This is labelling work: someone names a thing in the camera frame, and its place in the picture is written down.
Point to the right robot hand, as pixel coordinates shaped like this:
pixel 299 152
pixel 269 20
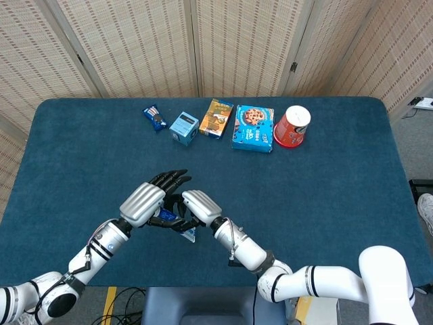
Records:
pixel 203 206

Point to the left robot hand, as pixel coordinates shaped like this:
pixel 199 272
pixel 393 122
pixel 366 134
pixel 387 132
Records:
pixel 142 203

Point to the white blue toothpaste tube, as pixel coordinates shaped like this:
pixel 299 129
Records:
pixel 165 214

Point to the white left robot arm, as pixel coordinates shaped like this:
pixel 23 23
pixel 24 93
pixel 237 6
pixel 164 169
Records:
pixel 91 257

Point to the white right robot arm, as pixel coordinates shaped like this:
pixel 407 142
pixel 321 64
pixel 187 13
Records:
pixel 324 281

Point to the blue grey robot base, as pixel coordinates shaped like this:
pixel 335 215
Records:
pixel 203 304

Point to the small light blue box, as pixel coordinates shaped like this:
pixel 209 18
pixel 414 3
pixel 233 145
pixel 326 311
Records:
pixel 182 130

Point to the blue tablecloth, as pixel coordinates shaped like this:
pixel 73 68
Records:
pixel 287 203

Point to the blue cookie snack packet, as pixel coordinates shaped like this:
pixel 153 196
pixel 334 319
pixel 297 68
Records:
pixel 155 118

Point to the yellow orange food box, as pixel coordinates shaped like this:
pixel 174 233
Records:
pixel 216 118

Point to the blue cookie box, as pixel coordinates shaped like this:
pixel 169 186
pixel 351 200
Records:
pixel 253 130

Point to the red instant noodle cup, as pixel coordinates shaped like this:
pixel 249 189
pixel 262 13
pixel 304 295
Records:
pixel 291 130

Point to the dark screen hinge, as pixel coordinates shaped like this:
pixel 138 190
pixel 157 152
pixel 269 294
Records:
pixel 80 59

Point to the woven folding screen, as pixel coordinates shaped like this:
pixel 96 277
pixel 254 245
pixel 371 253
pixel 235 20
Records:
pixel 135 44

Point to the metal screen hinge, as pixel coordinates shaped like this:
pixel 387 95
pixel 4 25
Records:
pixel 294 66

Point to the black floor stand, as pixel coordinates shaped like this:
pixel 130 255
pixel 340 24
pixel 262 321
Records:
pixel 419 189

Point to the white shoe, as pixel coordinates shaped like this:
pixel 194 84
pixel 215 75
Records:
pixel 427 211

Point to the white power strip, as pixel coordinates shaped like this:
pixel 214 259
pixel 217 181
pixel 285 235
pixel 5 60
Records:
pixel 423 102

